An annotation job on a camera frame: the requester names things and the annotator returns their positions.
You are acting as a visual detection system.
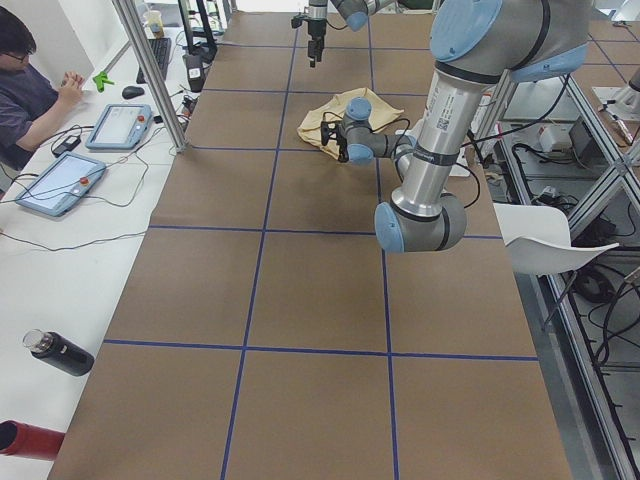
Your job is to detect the beige long sleeve printed shirt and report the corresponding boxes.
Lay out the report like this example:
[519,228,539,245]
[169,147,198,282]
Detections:
[297,88,404,160]

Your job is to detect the teach pendant upper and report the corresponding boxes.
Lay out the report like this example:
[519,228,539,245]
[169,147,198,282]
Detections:
[85,104,153,151]

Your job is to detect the black keyboard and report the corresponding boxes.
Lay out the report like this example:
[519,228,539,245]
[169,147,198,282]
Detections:
[148,38,172,81]

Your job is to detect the seated person dark shirt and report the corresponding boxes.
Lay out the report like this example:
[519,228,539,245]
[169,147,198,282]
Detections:
[1,8,85,171]

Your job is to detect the teach pendant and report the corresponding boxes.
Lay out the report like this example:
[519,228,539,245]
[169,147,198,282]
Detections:
[85,104,153,151]
[15,152,107,217]

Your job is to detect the aluminium frame post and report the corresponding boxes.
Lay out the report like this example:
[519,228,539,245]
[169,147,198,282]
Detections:
[111,0,187,153]

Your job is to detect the green plastic clamp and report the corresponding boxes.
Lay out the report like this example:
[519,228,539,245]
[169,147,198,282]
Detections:
[92,71,115,93]

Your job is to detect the red cylinder bottle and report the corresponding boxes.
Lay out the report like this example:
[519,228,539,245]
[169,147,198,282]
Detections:
[1,420,65,461]

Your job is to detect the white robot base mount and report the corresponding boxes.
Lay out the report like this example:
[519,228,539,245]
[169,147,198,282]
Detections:
[394,124,473,179]

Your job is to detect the aluminium frame rack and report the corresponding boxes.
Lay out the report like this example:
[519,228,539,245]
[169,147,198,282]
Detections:
[475,65,639,479]

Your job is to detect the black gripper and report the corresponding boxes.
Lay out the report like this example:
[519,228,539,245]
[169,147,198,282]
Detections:
[320,120,349,163]
[291,13,327,68]

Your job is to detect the black computer mouse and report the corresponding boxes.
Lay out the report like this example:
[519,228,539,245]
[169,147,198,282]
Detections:
[121,85,145,100]

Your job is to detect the white chair seat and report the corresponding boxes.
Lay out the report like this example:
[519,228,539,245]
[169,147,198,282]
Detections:
[493,203,619,275]

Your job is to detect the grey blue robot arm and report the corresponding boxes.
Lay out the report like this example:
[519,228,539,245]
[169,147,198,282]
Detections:
[291,0,392,68]
[321,0,593,253]

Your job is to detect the black power adapter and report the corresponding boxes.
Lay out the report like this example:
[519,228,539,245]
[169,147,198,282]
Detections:
[51,135,81,158]

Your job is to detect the black water bottle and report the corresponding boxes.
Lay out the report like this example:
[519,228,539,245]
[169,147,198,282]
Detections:
[22,329,94,377]

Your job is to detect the teach pendant lower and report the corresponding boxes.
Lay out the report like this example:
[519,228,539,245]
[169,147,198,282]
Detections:
[15,152,107,217]

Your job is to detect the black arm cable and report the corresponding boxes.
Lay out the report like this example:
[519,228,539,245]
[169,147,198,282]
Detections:
[321,112,416,151]

